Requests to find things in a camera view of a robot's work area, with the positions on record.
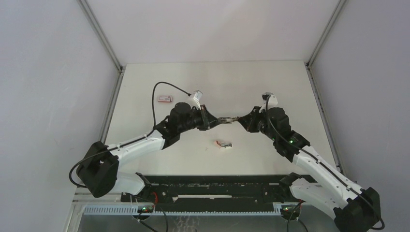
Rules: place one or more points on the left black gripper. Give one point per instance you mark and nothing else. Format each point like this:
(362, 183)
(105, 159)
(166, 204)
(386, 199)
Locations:
(208, 121)

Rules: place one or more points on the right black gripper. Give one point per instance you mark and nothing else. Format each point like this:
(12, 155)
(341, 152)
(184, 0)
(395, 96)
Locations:
(249, 121)

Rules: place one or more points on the tan stapler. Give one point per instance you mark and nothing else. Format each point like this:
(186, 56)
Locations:
(227, 120)

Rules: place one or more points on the pink stapler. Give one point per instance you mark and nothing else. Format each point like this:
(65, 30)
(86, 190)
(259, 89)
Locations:
(223, 144)

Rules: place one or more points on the red white staple box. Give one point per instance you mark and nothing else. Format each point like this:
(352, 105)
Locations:
(165, 98)

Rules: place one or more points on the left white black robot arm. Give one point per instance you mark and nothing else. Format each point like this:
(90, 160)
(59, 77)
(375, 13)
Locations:
(99, 170)

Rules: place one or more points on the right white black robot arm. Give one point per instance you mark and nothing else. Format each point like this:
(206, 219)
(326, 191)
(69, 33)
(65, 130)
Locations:
(351, 207)

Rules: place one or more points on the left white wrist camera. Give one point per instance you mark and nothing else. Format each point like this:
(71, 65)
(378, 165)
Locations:
(194, 99)

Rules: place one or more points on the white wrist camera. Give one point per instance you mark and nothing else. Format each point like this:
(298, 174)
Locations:
(194, 99)
(270, 101)

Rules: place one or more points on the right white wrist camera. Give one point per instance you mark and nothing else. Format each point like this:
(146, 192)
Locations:
(270, 101)

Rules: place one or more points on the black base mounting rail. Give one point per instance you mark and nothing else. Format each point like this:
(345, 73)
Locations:
(219, 192)

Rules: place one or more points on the right aluminium frame post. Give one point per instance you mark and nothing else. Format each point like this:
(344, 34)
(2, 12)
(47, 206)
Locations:
(329, 26)

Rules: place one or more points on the aluminium frame post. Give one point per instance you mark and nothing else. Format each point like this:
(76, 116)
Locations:
(329, 26)
(98, 30)

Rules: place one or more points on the white slotted cable duct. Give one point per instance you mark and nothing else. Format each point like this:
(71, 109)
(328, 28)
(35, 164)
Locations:
(128, 210)

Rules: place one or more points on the left aluminium frame post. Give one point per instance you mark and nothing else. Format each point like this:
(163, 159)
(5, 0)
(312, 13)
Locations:
(98, 30)

